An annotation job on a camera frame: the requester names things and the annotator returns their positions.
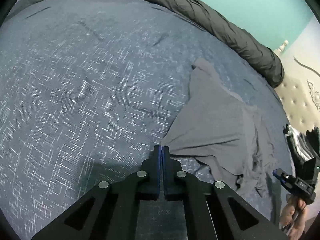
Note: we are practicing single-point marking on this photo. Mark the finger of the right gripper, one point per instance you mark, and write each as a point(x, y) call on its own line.
point(283, 177)

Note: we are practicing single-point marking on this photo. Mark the cream tufted headboard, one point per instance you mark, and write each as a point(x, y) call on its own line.
point(299, 90)

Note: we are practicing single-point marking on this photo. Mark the stack of folded clothes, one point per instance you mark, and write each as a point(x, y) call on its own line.
point(291, 135)

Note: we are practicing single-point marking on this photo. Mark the grey garment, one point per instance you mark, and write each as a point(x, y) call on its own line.
point(219, 130)

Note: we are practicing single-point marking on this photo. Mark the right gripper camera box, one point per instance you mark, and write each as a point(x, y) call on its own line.
point(310, 167)

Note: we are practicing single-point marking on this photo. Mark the person's right hand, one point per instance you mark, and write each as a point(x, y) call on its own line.
point(295, 213)

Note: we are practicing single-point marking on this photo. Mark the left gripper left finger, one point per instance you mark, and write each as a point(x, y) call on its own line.
point(109, 210)

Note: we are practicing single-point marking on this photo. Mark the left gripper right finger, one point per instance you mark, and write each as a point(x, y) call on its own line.
point(213, 211)

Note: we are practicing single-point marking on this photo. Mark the dark grey rolled duvet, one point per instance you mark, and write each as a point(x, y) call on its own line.
point(259, 57)

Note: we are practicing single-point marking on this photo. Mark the blue patterned bed sheet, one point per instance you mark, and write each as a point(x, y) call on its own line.
point(89, 87)

